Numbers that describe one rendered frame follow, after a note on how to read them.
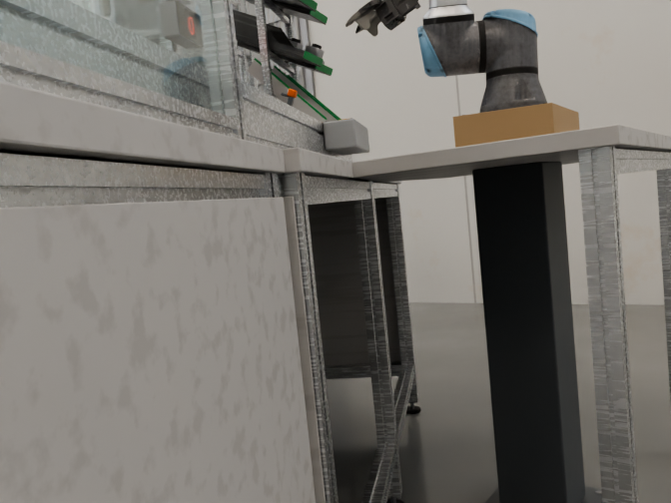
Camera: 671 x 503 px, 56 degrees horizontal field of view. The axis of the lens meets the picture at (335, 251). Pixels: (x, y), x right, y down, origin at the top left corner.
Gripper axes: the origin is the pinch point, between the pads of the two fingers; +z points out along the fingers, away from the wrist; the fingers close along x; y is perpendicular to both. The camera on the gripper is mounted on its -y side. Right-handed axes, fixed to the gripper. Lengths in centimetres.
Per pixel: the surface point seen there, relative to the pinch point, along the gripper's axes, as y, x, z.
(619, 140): 71, -82, -39
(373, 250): 64, -40, 16
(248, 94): 41, -106, -1
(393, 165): 54, -74, -7
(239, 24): -11.9, -21.3, 23.9
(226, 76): 44, -122, -6
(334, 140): 40, -57, 6
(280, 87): 10.0, -20.9, 22.5
